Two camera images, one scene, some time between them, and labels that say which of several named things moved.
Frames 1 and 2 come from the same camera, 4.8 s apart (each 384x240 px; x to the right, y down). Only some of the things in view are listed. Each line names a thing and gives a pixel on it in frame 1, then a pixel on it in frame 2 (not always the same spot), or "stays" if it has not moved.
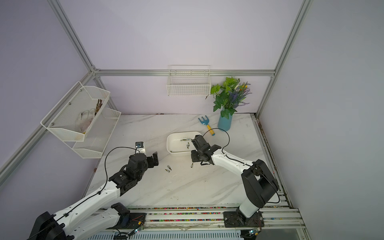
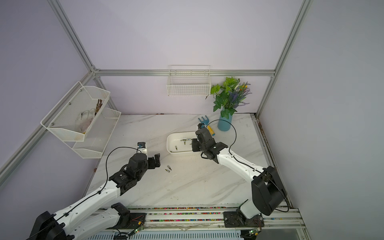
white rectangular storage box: [179, 143] stays
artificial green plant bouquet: [229, 96] stays
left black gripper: [151, 163] stays
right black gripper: [194, 157] to [195, 143]
